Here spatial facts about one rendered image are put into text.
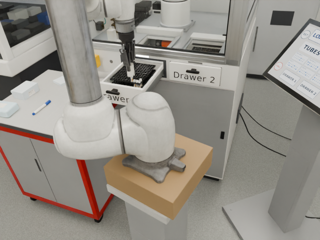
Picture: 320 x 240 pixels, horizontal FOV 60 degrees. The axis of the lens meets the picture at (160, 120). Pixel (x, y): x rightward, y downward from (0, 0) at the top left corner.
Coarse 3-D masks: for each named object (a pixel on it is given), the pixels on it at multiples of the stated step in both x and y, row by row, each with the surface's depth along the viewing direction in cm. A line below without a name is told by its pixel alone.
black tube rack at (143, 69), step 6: (138, 66) 158; (144, 66) 158; (150, 66) 158; (120, 72) 153; (126, 72) 153; (138, 72) 152; (144, 72) 152; (150, 72) 158; (120, 78) 154; (126, 78) 147; (138, 78) 147; (144, 78) 147; (120, 84) 148; (126, 84) 148; (132, 84) 148; (138, 84) 145; (144, 84) 148
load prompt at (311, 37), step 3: (315, 30) 119; (318, 30) 118; (312, 33) 119; (315, 33) 118; (318, 33) 117; (312, 36) 119; (315, 36) 118; (318, 36) 117; (309, 39) 119; (312, 39) 118; (315, 39) 117; (318, 39) 116; (318, 42) 116
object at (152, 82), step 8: (120, 64) 162; (152, 64) 163; (160, 64) 161; (112, 72) 155; (160, 72) 157; (104, 80) 148; (112, 80) 156; (152, 80) 148; (144, 88) 139; (152, 88) 149
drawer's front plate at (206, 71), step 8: (176, 64) 153; (184, 64) 152; (192, 64) 151; (184, 72) 155; (200, 72) 151; (208, 72) 149; (216, 72) 148; (176, 80) 160; (184, 80) 158; (192, 80) 156; (208, 80) 152; (216, 80) 150
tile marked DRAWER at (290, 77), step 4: (284, 72) 123; (288, 72) 122; (292, 72) 120; (280, 76) 124; (284, 76) 122; (288, 76) 121; (292, 76) 119; (296, 76) 118; (284, 80) 122; (288, 80) 120; (292, 80) 119; (296, 80) 117; (292, 84) 118
